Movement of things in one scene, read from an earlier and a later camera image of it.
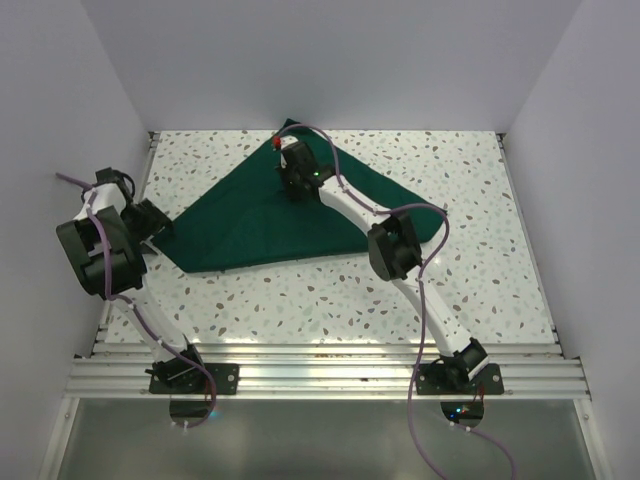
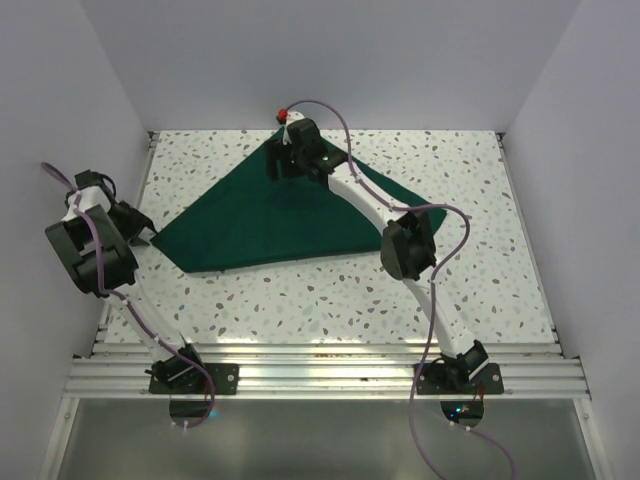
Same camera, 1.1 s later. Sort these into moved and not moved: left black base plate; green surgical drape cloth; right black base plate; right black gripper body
Moved: right black gripper body
Not moved: right black base plate; left black base plate; green surgical drape cloth
